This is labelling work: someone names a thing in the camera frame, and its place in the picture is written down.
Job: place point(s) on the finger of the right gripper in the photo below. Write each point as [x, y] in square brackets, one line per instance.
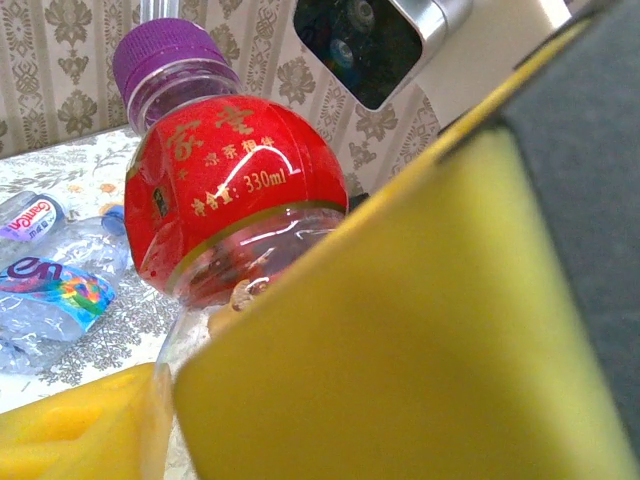
[400, 350]

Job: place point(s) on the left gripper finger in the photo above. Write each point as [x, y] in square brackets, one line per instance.
[75, 440]

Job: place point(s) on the crushed bottle colourful label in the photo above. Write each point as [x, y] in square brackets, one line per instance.
[50, 290]

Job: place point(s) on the red label bottle purple cap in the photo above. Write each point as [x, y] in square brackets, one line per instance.
[225, 175]

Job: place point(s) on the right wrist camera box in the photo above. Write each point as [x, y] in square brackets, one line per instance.
[360, 50]

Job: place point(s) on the aluminium frame post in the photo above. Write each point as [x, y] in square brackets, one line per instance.
[159, 9]

